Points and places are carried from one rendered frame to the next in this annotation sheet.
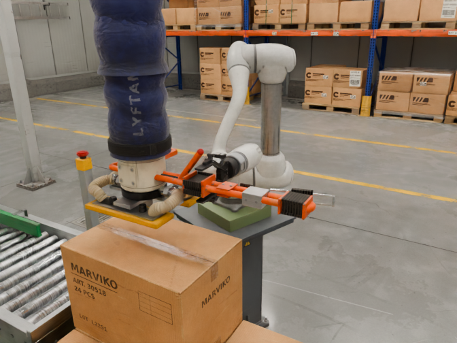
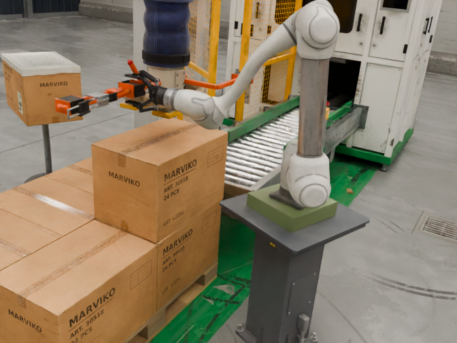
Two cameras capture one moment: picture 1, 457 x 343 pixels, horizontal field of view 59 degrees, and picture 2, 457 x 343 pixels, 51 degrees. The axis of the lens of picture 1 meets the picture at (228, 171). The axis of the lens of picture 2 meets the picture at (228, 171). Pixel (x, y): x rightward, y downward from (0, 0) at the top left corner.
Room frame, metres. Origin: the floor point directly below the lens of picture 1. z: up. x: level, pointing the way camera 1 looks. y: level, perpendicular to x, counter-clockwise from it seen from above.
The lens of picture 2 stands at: (1.64, -1.97, 1.77)
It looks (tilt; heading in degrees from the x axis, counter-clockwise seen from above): 23 degrees down; 88
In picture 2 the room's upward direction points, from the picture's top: 4 degrees clockwise
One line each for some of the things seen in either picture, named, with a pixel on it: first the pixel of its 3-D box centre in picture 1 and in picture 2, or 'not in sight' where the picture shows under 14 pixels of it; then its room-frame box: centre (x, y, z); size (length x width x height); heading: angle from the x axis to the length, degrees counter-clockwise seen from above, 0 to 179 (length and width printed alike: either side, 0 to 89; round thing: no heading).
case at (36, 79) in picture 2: not in sight; (41, 86); (0.34, 1.61, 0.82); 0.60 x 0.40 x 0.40; 125
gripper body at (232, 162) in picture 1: (224, 170); (159, 95); (1.41, 0.01, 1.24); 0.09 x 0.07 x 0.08; 150
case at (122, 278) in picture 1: (155, 284); (163, 173); (1.40, 0.31, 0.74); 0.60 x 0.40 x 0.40; 58
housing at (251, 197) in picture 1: (256, 197); (96, 99); (1.17, -0.09, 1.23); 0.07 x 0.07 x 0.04; 60
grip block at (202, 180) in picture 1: (199, 183); (132, 88); (1.28, 0.10, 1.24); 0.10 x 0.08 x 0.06; 150
